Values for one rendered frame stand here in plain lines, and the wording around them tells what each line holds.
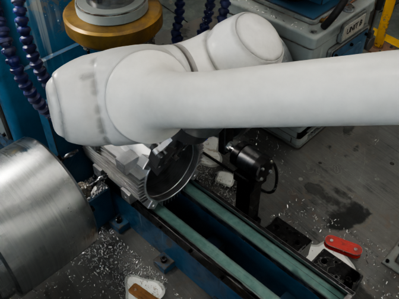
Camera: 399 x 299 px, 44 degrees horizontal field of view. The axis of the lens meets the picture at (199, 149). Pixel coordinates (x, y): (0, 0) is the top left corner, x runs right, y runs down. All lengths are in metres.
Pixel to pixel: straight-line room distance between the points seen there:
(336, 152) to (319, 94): 1.04
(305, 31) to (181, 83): 0.80
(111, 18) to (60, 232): 0.38
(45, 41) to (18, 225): 0.43
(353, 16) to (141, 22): 0.63
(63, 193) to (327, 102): 0.58
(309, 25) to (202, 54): 0.68
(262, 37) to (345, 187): 0.81
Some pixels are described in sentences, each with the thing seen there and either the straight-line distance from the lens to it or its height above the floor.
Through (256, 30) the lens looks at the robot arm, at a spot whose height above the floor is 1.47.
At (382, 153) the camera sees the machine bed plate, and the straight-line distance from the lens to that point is 1.48.
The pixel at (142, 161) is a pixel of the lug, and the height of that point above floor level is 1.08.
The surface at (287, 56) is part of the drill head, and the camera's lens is 1.23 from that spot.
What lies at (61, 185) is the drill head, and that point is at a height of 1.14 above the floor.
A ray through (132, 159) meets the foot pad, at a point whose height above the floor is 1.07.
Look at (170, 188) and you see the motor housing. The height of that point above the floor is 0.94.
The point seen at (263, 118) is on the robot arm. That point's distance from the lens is 0.43.
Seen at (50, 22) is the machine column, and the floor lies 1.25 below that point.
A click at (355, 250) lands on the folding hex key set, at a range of 1.20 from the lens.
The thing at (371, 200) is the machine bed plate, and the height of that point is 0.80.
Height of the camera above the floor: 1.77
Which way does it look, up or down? 44 degrees down
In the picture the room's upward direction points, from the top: straight up
